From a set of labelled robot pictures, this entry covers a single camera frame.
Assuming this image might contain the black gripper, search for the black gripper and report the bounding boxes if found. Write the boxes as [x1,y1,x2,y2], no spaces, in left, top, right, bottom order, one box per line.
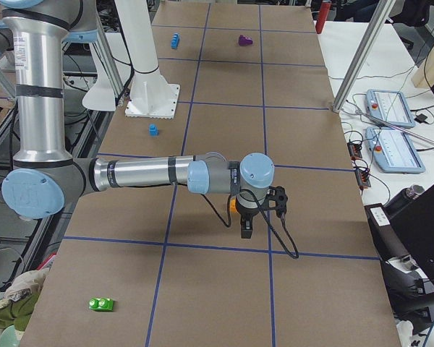
[237,205,264,239]

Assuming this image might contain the orange trapezoid block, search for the orange trapezoid block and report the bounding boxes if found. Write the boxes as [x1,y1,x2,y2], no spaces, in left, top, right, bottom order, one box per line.
[229,199,237,213]

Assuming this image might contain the purple trapezoid block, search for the purple trapezoid block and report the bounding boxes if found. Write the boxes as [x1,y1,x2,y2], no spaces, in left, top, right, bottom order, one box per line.
[238,35,254,47]

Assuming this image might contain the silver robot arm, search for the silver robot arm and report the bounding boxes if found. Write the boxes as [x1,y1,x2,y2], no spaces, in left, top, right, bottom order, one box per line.
[1,1,275,239]

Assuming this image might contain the small blue block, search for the small blue block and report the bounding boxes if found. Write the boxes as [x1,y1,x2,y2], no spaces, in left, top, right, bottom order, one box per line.
[148,124,159,137]

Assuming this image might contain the lower blue teach pendant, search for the lower blue teach pendant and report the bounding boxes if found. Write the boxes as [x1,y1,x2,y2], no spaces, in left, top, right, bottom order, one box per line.
[365,127,425,174]

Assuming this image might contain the blue teach pendant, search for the blue teach pendant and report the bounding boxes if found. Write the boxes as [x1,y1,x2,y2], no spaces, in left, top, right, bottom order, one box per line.
[366,89,415,129]
[365,127,425,174]

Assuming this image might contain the green two-stud brick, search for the green two-stud brick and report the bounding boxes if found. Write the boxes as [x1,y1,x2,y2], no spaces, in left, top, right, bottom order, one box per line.
[88,297,115,312]

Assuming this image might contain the black monitor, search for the black monitor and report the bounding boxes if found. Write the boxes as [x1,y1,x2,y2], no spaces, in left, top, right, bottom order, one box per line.
[403,185,434,280]

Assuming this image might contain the upper blue teach pendant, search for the upper blue teach pendant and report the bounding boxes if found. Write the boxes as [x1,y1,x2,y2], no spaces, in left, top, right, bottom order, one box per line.
[366,89,415,129]

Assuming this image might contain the long blue brick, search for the long blue brick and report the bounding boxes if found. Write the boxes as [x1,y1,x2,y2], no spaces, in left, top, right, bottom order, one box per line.
[171,33,180,49]

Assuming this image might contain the red cylinder bottle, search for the red cylinder bottle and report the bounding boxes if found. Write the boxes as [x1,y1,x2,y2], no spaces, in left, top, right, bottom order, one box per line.
[315,0,331,35]

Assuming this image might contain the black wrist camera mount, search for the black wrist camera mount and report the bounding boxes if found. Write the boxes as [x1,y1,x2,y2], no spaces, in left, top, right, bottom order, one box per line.
[266,186,289,218]

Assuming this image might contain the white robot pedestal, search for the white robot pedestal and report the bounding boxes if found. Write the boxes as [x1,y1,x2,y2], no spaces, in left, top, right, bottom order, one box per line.
[115,0,180,119]

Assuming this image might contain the aluminium frame post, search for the aluminium frame post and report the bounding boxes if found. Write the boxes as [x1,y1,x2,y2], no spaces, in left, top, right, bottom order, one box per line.
[332,0,395,113]

